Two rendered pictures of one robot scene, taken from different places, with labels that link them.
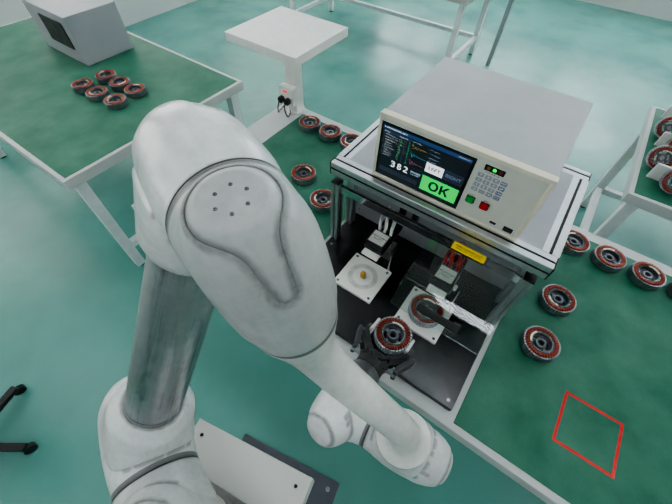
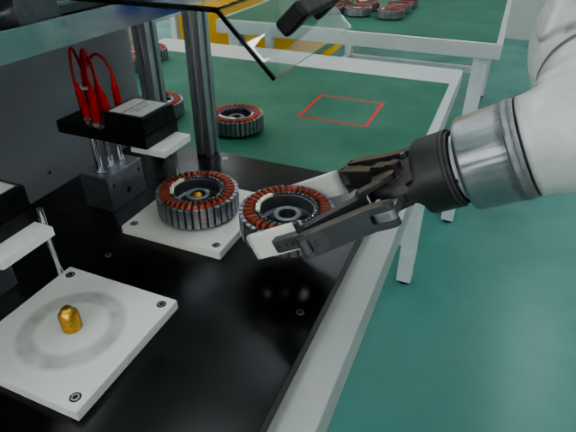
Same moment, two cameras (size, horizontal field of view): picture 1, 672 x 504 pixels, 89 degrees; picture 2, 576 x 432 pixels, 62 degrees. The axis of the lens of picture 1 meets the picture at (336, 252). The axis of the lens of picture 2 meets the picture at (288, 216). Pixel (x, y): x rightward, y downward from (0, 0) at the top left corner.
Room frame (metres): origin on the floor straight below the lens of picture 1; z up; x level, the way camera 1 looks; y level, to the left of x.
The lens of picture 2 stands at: (0.50, 0.29, 1.14)
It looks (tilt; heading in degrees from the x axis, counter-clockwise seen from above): 33 degrees down; 259
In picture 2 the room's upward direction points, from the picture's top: straight up
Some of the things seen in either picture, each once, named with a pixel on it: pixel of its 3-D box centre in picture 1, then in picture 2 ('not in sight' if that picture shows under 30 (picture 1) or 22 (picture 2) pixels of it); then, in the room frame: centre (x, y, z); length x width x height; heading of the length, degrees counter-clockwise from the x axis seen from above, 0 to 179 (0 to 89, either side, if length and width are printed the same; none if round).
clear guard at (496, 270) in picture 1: (461, 276); (191, 11); (0.50, -0.34, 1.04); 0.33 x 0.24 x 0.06; 147
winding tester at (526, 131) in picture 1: (477, 140); not in sight; (0.84, -0.39, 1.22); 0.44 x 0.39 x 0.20; 57
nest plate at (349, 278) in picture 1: (362, 277); (74, 331); (0.65, -0.10, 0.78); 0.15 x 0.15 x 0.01; 57
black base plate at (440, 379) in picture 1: (393, 294); (139, 270); (0.59, -0.21, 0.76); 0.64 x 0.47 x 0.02; 57
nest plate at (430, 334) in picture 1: (424, 313); (200, 213); (0.51, -0.30, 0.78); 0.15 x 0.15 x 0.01; 57
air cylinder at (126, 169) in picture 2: not in sight; (114, 181); (0.63, -0.38, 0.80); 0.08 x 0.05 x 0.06; 57
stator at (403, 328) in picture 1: (392, 335); (287, 219); (0.41, -0.18, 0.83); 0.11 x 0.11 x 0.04
